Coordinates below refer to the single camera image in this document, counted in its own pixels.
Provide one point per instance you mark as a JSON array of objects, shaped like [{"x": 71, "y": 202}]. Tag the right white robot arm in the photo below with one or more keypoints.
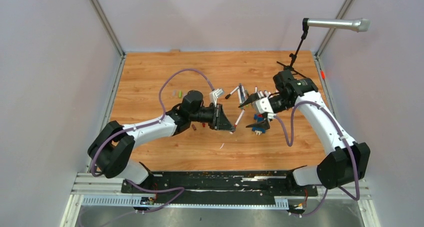
[{"x": 346, "y": 159}]

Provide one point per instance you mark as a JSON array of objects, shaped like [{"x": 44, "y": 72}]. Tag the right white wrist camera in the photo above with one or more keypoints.
[{"x": 263, "y": 107}]

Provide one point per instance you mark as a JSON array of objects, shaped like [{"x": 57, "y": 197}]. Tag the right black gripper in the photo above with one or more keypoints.
[{"x": 264, "y": 124}]

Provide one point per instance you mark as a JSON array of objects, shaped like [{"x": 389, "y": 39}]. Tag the black microphone tripod stand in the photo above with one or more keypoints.
[{"x": 293, "y": 56}]

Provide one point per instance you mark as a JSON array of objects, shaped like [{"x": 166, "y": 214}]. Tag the dark red cap marker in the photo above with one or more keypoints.
[{"x": 239, "y": 118}]

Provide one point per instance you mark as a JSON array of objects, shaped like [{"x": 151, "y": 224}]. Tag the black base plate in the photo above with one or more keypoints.
[{"x": 249, "y": 187}]

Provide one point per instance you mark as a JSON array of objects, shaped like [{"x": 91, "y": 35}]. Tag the grey slotted cable duct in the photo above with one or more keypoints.
[{"x": 144, "y": 202}]

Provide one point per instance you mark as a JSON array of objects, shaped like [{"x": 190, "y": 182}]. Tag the green cap marker right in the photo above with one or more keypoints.
[{"x": 240, "y": 96}]

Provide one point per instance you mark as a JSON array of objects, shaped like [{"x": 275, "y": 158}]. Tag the clear cap grey pen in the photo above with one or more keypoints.
[{"x": 243, "y": 90}]

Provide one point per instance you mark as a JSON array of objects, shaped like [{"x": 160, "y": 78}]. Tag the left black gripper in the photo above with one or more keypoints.
[{"x": 220, "y": 122}]

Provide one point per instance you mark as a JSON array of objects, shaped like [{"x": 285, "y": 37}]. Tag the blue red toy robot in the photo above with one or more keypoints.
[{"x": 258, "y": 130}]

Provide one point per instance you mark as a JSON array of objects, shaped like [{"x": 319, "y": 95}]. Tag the silver microphone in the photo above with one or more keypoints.
[{"x": 356, "y": 25}]

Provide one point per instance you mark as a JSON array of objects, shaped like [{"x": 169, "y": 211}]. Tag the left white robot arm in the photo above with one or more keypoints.
[{"x": 112, "y": 148}]

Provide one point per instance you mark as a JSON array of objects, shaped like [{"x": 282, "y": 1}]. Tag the red marker on rail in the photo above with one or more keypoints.
[{"x": 322, "y": 75}]

